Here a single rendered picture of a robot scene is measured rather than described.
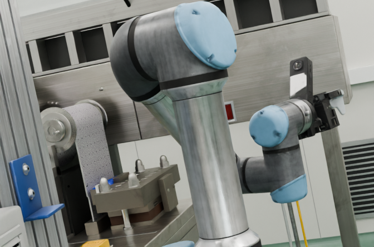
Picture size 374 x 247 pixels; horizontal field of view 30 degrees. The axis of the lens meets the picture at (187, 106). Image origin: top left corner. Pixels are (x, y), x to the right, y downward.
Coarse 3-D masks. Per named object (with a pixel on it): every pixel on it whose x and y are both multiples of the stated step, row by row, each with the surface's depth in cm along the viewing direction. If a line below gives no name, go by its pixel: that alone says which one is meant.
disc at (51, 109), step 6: (48, 108) 223; (54, 108) 223; (60, 108) 222; (42, 114) 224; (66, 114) 222; (60, 120) 223; (72, 120) 221; (72, 126) 222; (72, 132) 222; (72, 138) 222; (66, 144) 223; (72, 144) 222; (60, 150) 224
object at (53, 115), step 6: (48, 114) 223; (54, 114) 223; (60, 114) 222; (42, 120) 224; (66, 120) 222; (66, 126) 222; (66, 132) 222; (66, 138) 222; (48, 144) 224; (54, 144) 224; (60, 144) 223
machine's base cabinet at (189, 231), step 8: (192, 216) 239; (184, 224) 230; (192, 224) 237; (176, 232) 221; (184, 232) 228; (192, 232) 236; (168, 240) 212; (176, 240) 219; (184, 240) 227; (192, 240) 235
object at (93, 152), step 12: (84, 144) 227; (96, 144) 237; (84, 156) 226; (96, 156) 235; (108, 156) 244; (84, 168) 224; (96, 168) 233; (108, 168) 242; (84, 180) 223; (96, 180) 232
